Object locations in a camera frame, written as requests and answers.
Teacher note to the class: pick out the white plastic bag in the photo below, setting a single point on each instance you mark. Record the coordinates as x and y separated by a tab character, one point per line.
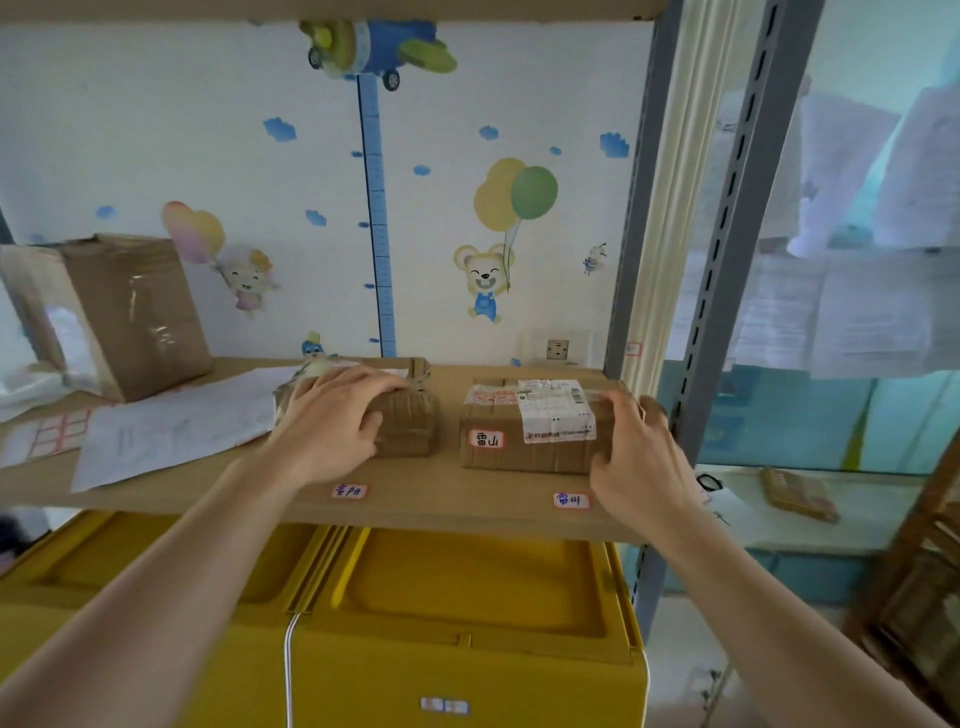
26	394

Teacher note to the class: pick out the person's right hand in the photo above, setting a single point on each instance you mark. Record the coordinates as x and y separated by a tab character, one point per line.
645	472

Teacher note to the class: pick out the paper with red grid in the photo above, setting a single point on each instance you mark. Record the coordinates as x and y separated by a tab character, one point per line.
49	435

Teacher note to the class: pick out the white paper sheet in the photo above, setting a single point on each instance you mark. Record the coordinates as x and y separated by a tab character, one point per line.
172	431

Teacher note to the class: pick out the airplane wall sticker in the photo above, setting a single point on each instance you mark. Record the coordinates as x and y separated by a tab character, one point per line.
375	46

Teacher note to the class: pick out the white table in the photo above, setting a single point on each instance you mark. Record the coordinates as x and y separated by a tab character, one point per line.
825	517

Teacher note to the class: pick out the cardboard parcel with white label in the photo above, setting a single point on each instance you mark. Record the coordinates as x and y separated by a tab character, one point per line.
495	454

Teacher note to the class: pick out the small white shelf label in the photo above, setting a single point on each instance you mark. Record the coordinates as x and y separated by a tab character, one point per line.
349	491
571	501

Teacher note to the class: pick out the person's right thumb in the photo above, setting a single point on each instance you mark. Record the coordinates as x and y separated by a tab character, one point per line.
606	442

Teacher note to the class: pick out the brown wooden chair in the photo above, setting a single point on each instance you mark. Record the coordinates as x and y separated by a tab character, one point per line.
911	585

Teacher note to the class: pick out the cream curtain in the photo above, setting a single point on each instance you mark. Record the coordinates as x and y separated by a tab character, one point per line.
686	187

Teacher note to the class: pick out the white wall socket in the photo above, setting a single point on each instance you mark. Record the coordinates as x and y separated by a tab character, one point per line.
557	349

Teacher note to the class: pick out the large taped cardboard box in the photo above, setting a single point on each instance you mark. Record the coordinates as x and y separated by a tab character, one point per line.
127	322

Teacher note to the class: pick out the person's left forearm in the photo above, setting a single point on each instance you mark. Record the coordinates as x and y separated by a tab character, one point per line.
142	600

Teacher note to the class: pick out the flat brown parcel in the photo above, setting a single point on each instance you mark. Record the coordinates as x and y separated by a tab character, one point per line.
801	495

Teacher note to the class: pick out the grey metal shelf post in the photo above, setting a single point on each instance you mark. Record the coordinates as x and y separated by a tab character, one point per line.
739	210
645	187

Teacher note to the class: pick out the person's left thumb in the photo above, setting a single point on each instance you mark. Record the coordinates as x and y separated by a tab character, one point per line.
371	433

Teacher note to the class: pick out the bear with balloons sticker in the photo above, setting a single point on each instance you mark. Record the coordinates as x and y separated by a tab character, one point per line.
495	247

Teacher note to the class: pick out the small taped cardboard parcel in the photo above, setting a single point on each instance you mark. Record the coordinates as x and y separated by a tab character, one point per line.
409	424

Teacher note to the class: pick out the yellow plastic crate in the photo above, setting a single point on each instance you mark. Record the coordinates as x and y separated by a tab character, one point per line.
465	622
247	675

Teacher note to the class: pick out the sheep with balloons sticker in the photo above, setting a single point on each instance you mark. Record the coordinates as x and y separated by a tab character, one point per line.
225	262

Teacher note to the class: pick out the person's right forearm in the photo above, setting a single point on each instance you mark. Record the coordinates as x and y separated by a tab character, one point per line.
780	637

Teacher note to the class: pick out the person's left hand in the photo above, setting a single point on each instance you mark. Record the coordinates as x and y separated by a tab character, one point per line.
330	427

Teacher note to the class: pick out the wooden shelf board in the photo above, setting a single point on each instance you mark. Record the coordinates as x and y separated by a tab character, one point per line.
337	9
450	499

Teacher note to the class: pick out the group of white hanging papers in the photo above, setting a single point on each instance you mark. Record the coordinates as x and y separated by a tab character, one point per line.
847	247

